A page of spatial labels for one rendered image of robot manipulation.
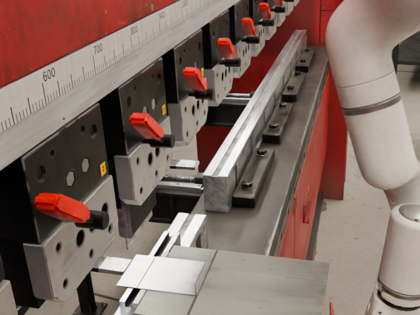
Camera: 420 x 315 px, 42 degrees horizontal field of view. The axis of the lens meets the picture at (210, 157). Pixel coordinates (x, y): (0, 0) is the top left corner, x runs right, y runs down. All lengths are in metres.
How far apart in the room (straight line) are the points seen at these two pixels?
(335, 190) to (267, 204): 1.86
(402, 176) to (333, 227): 2.07
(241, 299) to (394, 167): 0.30
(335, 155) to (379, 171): 2.21
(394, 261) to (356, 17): 0.39
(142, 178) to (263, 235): 0.54
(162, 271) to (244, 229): 0.38
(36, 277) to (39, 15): 0.24
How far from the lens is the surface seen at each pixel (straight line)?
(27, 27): 0.50
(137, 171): 0.70
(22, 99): 0.49
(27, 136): 0.49
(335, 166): 3.10
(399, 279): 0.96
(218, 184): 1.26
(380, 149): 0.86
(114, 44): 0.64
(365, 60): 0.83
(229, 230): 1.23
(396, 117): 0.86
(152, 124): 0.64
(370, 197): 3.26
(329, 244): 2.80
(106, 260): 0.94
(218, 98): 1.07
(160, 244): 0.97
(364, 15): 0.81
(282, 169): 1.50
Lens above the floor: 1.52
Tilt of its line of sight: 24 degrees down
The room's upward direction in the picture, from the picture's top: 3 degrees counter-clockwise
